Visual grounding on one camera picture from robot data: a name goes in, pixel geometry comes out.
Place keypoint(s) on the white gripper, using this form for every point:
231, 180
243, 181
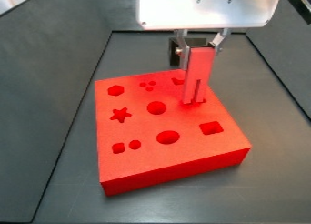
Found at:
203, 14

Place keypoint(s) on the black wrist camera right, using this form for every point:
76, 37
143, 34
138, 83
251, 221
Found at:
303, 8

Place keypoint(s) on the red slotted double-square block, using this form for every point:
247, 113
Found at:
198, 74

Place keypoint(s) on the red foam shape board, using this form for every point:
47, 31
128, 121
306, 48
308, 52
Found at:
152, 138

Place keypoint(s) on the black curved holder stand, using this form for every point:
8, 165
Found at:
194, 42

